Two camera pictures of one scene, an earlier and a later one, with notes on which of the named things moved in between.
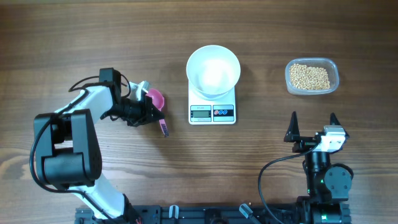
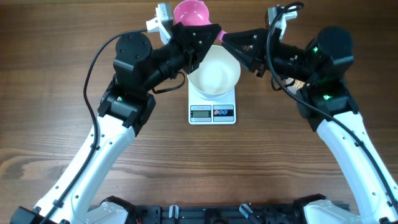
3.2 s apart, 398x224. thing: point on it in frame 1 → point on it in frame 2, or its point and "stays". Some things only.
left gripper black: [146, 106] → [193, 51]
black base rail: [313, 213] stays
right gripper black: [293, 135] → [256, 57]
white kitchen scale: [203, 111] stays
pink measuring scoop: [158, 101] → [193, 12]
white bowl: [213, 71] stays
